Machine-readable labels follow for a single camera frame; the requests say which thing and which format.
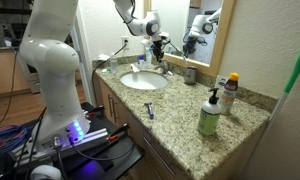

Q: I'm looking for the long metal drawer handle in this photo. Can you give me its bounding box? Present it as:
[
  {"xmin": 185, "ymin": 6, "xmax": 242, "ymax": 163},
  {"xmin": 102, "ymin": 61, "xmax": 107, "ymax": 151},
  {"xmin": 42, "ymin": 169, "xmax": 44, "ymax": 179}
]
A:
[{"xmin": 142, "ymin": 135, "xmax": 176, "ymax": 177}]

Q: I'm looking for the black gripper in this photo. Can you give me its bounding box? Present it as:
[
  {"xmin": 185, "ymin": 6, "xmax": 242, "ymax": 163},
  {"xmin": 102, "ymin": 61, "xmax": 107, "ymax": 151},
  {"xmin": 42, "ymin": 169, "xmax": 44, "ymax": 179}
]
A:
[{"xmin": 151, "ymin": 36, "xmax": 167, "ymax": 64}]

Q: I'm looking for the looped black base cable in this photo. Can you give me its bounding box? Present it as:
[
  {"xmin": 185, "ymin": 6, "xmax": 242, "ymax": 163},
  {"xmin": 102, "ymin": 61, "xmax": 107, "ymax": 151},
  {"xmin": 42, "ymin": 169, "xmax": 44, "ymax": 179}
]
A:
[{"xmin": 68, "ymin": 135, "xmax": 137, "ymax": 163}]

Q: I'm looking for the metal cabinet door handle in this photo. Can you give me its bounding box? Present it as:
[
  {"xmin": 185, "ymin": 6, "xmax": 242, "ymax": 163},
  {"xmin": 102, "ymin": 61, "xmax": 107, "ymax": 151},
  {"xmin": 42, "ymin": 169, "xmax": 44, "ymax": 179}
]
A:
[
  {"xmin": 111, "ymin": 97, "xmax": 118, "ymax": 125},
  {"xmin": 107, "ymin": 93, "xmax": 113, "ymax": 118}
]

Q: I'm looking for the green handled broom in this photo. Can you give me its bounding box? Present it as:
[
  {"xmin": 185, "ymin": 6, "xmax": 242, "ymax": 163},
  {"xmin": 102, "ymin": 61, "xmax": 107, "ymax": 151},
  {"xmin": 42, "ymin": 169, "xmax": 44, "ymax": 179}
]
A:
[{"xmin": 256, "ymin": 39, "xmax": 300, "ymax": 143}]

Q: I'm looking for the wooden background cabinet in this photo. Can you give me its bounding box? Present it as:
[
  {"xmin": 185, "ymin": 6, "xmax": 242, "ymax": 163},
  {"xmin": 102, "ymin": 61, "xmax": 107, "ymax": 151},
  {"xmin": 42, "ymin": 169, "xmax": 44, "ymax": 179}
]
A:
[{"xmin": 0, "ymin": 46, "xmax": 36, "ymax": 99}]

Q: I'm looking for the wood framed wall mirror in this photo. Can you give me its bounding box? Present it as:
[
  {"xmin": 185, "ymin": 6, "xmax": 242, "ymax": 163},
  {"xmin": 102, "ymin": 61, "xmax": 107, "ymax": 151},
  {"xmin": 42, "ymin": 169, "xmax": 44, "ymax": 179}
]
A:
[{"xmin": 143, "ymin": 0, "xmax": 237, "ymax": 78}]

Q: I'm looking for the blue razor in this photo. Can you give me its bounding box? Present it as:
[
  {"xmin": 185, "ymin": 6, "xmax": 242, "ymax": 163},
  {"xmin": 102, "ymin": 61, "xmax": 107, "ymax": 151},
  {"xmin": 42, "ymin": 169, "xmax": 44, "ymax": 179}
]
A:
[{"xmin": 143, "ymin": 101, "xmax": 155, "ymax": 120}]

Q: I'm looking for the wooden vanity cabinet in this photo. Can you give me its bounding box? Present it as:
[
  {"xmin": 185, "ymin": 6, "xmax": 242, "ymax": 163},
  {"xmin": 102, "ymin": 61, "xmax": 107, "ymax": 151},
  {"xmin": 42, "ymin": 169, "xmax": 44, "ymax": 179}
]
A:
[{"xmin": 94, "ymin": 76, "xmax": 268, "ymax": 180}]

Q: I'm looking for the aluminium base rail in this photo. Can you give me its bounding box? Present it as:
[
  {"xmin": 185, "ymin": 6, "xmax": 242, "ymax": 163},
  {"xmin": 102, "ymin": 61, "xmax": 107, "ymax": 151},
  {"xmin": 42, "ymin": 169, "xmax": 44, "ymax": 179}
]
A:
[{"xmin": 9, "ymin": 127, "xmax": 110, "ymax": 169}]

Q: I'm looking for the green soap pump bottle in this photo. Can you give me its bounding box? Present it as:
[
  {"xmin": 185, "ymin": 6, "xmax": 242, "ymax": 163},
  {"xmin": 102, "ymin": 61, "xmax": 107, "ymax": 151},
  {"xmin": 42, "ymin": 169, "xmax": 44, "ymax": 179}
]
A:
[{"xmin": 197, "ymin": 87, "xmax": 222, "ymax": 137}]

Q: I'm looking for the white oval sink basin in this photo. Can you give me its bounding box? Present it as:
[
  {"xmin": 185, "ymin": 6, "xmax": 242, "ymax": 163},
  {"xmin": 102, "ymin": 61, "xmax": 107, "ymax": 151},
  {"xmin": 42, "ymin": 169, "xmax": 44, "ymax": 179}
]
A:
[{"xmin": 119, "ymin": 70, "xmax": 169, "ymax": 91}]

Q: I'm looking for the red black clamp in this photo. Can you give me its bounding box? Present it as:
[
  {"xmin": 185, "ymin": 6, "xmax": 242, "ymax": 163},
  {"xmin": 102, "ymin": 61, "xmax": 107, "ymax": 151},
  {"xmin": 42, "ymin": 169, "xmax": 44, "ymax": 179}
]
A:
[
  {"xmin": 107, "ymin": 122, "xmax": 131, "ymax": 141},
  {"xmin": 83, "ymin": 104, "xmax": 106, "ymax": 118}
]

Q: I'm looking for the clear plastic water bottle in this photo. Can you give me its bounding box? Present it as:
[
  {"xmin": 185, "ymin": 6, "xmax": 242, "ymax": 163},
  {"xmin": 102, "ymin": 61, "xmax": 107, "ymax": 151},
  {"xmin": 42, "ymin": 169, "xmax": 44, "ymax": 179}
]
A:
[{"xmin": 109, "ymin": 52, "xmax": 119, "ymax": 75}]

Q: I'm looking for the thin dark hanging cable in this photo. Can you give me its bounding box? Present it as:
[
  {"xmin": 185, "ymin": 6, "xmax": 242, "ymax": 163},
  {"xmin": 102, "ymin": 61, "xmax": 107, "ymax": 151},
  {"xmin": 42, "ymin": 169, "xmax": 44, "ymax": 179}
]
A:
[{"xmin": 0, "ymin": 46, "xmax": 21, "ymax": 134}]

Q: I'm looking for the grey metal cup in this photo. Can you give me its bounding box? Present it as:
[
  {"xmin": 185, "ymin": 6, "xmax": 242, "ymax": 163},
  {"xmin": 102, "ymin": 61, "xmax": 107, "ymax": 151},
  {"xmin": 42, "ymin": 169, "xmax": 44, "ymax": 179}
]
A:
[{"xmin": 184, "ymin": 65, "xmax": 198, "ymax": 86}]

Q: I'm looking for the black robot cart platform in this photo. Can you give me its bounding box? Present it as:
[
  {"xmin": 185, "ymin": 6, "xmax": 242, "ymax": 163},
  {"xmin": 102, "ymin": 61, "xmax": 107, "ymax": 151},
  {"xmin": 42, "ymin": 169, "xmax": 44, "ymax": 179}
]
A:
[{"xmin": 0, "ymin": 101, "xmax": 145, "ymax": 180}]

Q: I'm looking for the white round cart part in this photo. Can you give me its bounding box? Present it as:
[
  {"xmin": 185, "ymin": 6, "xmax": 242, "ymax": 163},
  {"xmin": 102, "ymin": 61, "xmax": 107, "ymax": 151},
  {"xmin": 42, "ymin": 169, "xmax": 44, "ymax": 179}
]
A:
[{"xmin": 29, "ymin": 164, "xmax": 63, "ymax": 180}]

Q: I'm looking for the white crumpled tissue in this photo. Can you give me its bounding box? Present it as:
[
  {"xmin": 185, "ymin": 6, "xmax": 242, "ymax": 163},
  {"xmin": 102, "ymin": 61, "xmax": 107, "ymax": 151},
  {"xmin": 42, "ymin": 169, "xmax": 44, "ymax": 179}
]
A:
[{"xmin": 97, "ymin": 53, "xmax": 111, "ymax": 62}]

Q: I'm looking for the white toothpaste tube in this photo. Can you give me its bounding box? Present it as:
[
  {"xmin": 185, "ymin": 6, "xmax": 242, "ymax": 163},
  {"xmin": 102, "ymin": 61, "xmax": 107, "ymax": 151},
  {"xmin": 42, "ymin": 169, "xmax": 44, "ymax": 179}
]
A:
[{"xmin": 129, "ymin": 63, "xmax": 141, "ymax": 74}]

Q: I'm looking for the chrome sink tap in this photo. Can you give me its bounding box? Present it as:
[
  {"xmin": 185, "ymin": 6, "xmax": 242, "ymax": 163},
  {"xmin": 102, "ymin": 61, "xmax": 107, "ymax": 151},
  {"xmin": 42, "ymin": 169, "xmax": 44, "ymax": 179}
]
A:
[{"xmin": 153, "ymin": 59, "xmax": 174, "ymax": 76}]

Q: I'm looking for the orange cap spray bottle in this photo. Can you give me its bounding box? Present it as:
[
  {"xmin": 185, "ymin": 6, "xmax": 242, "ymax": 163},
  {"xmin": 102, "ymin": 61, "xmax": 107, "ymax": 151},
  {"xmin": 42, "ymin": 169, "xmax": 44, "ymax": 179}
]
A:
[{"xmin": 218, "ymin": 72, "xmax": 240, "ymax": 116}]

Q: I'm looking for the white wall power outlet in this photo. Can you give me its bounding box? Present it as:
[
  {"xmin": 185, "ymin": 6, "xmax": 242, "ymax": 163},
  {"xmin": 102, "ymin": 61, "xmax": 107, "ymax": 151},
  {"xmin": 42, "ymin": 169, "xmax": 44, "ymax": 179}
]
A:
[{"xmin": 121, "ymin": 35, "xmax": 130, "ymax": 47}]

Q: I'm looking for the black power cable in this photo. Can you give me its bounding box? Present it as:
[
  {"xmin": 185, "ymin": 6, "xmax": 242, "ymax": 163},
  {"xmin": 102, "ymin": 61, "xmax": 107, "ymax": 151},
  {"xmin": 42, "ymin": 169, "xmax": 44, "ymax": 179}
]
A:
[{"xmin": 90, "ymin": 41, "xmax": 129, "ymax": 105}]

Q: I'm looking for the small blue white bottle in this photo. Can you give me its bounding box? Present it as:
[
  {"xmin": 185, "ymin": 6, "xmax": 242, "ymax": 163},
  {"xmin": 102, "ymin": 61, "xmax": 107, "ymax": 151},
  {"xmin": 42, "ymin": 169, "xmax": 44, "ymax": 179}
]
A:
[{"xmin": 138, "ymin": 54, "xmax": 146, "ymax": 70}]

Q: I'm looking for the blue and red cable coil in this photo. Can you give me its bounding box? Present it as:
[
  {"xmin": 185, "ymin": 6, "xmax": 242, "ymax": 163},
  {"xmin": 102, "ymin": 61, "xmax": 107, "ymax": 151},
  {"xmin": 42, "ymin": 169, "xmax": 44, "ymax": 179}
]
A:
[{"xmin": 0, "ymin": 124, "xmax": 30, "ymax": 156}]

